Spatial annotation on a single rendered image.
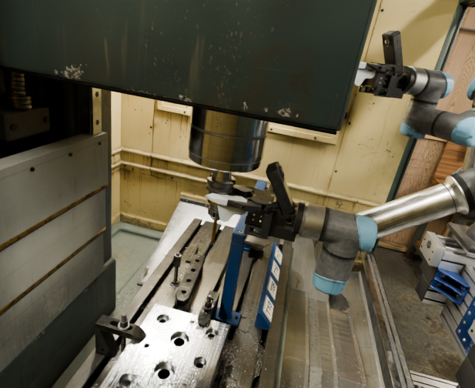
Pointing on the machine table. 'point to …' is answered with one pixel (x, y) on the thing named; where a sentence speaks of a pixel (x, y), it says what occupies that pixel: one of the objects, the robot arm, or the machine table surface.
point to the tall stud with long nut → (176, 267)
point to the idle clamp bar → (194, 272)
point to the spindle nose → (226, 141)
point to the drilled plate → (165, 370)
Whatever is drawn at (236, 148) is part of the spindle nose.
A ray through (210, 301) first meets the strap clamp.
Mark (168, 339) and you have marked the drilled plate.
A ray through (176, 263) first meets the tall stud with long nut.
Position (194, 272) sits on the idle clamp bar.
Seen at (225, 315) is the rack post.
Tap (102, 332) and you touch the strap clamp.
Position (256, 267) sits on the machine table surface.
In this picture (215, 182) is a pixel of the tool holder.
